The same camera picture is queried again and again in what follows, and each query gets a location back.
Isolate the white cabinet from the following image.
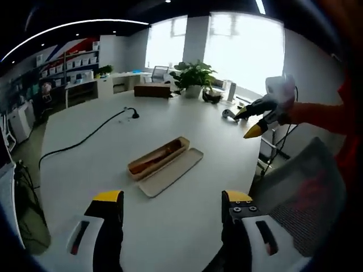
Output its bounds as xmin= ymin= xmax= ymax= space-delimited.
xmin=8 ymin=101 xmax=35 ymax=142

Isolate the beige cutlery case lid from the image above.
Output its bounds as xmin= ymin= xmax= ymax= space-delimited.
xmin=137 ymin=147 xmax=204 ymax=198

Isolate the row of white storage bins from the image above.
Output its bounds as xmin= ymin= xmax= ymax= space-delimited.
xmin=41 ymin=55 xmax=99 ymax=77

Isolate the long white desk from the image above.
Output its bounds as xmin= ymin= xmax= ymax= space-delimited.
xmin=65 ymin=72 xmax=154 ymax=108

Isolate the large green potted plant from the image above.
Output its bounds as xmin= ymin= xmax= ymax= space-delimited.
xmin=170 ymin=59 xmax=218 ymax=99

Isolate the brown cardboard box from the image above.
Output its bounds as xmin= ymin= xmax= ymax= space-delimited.
xmin=133 ymin=84 xmax=171 ymax=99

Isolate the white slatted device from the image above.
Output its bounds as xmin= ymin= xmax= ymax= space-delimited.
xmin=227 ymin=81 xmax=238 ymax=102

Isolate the metal shelf rack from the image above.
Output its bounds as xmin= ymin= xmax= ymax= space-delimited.
xmin=35 ymin=41 xmax=100 ymax=83

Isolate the white handheld controller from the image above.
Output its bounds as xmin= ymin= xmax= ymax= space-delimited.
xmin=222 ymin=109 xmax=240 ymax=123

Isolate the person in red shirt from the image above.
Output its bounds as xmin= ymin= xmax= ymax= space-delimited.
xmin=331 ymin=76 xmax=358 ymax=159

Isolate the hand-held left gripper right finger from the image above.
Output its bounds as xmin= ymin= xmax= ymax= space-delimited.
xmin=221 ymin=189 xmax=309 ymax=272

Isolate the small green potted plant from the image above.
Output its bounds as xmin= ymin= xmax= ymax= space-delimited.
xmin=96 ymin=65 xmax=114 ymax=78

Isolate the beige cutlery case base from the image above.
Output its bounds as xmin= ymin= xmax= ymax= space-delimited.
xmin=126 ymin=136 xmax=191 ymax=182

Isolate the grey mesh office chair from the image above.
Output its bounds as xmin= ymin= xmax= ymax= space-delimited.
xmin=256 ymin=136 xmax=348 ymax=257

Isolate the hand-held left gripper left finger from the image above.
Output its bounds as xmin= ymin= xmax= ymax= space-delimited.
xmin=33 ymin=190 xmax=125 ymax=272

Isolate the black cable with plug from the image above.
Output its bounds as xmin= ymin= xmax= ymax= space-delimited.
xmin=39 ymin=107 xmax=141 ymax=171

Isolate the grey framed office chair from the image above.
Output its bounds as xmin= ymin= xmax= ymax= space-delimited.
xmin=151 ymin=65 xmax=170 ymax=83

